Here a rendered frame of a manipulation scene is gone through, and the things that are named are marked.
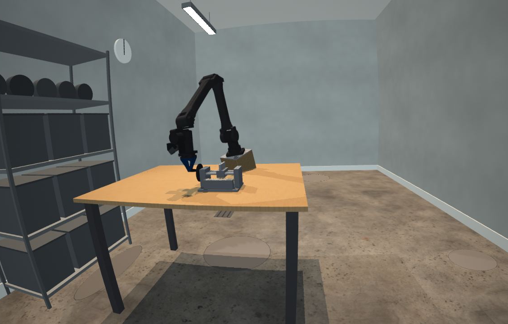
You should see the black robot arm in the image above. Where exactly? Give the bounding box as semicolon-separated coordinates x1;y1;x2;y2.
167;73;245;157

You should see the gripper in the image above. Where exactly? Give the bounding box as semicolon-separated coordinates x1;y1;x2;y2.
178;141;198;172

